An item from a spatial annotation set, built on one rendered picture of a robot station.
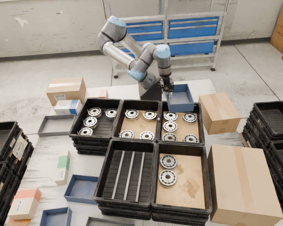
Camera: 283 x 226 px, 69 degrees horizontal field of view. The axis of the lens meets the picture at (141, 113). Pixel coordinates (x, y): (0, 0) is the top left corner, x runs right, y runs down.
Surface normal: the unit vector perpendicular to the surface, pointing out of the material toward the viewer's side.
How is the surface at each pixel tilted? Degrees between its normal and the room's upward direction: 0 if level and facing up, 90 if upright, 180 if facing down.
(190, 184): 0
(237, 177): 0
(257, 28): 90
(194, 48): 90
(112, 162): 0
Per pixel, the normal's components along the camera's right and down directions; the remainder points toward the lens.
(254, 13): 0.05, 0.69
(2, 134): -0.05, -0.72
